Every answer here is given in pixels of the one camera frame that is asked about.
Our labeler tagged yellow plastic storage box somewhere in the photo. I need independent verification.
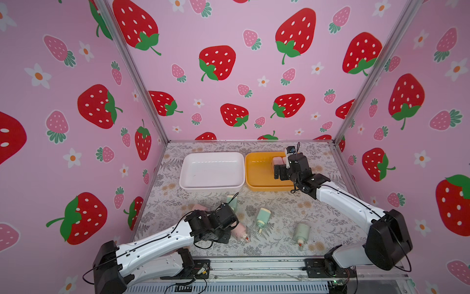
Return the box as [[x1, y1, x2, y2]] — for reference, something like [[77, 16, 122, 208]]
[[246, 152, 294, 192]]

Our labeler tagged white plastic storage box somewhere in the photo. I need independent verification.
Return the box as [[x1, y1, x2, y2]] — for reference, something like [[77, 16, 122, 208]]
[[179, 152, 246, 192]]

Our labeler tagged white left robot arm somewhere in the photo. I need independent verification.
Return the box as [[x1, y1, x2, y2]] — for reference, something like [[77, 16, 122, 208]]
[[92, 203, 239, 294]]

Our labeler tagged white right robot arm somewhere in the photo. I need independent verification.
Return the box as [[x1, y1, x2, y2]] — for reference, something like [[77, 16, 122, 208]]
[[272, 147, 412, 276]]

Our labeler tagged green sharpener upper middle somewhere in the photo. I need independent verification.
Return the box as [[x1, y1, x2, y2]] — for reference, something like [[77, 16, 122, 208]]
[[226, 195, 238, 213]]

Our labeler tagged green sharpener centre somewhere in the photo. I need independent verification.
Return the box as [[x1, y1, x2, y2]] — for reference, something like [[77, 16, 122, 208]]
[[257, 208, 272, 233]]

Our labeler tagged floral patterned table mat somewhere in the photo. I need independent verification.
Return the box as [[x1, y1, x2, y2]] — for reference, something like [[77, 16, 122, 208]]
[[133, 142, 367, 257]]

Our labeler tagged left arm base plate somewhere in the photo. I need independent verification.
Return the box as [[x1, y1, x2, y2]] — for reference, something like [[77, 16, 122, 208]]
[[160, 259, 211, 280]]

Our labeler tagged aluminium front rail frame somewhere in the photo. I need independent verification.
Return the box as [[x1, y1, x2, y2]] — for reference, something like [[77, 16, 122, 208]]
[[124, 257, 418, 294]]

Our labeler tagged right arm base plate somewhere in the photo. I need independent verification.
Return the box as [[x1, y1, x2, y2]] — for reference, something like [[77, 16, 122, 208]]
[[302, 245, 357, 279]]

